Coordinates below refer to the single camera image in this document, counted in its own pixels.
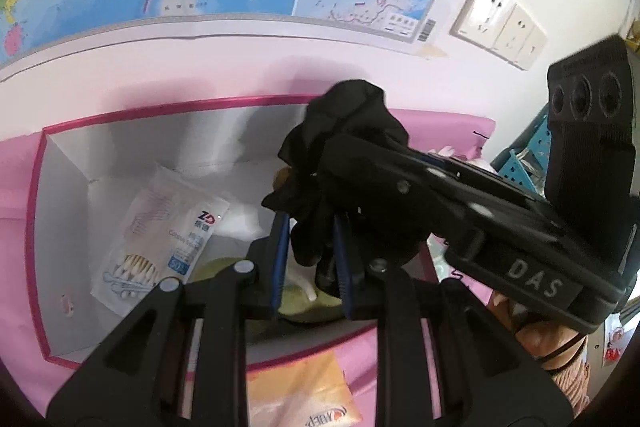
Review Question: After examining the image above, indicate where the blue perforated plastic basket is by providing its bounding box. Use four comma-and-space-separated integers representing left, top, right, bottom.
492, 102, 557, 198

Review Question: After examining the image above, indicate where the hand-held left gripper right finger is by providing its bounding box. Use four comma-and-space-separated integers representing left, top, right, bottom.
332, 213, 576, 427

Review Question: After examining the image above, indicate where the orange tissue pack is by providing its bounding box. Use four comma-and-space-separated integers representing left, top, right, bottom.
247, 349, 364, 427

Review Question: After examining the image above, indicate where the pink cardboard box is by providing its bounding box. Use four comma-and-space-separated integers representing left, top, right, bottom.
27, 94, 496, 370

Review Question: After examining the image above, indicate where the person's right hand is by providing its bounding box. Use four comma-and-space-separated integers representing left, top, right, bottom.
492, 289, 587, 374

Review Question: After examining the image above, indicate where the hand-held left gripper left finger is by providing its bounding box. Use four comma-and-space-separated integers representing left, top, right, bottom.
45, 209, 292, 427

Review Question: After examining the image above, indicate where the green soft cloth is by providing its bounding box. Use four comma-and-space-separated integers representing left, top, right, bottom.
192, 257, 347, 326

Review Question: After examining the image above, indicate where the cotton swab packet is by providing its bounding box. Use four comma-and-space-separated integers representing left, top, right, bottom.
92, 164, 231, 314

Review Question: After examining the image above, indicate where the black cloth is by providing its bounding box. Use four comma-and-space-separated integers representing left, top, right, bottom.
262, 79, 412, 269

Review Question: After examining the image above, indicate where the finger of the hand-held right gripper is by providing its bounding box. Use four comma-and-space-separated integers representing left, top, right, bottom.
320, 134, 482, 269
390, 146, 551, 219

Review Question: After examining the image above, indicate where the white wall socket panel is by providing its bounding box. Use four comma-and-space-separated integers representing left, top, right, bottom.
492, 4, 549, 71
451, 0, 518, 52

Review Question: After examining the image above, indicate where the pink printed blanket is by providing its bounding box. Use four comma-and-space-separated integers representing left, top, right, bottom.
0, 107, 501, 427

